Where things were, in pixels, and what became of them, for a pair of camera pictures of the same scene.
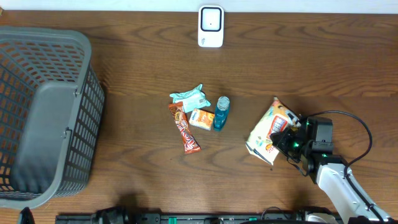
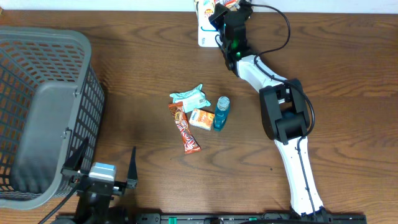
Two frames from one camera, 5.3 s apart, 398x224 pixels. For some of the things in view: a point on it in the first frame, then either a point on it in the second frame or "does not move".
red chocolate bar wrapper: [189, 143] does not move
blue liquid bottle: [221, 112] does not move
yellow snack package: [278, 118] -> [208, 5]
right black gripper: [283, 136] -> [218, 14]
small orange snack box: [202, 119] does not move
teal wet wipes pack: [191, 99] does not move
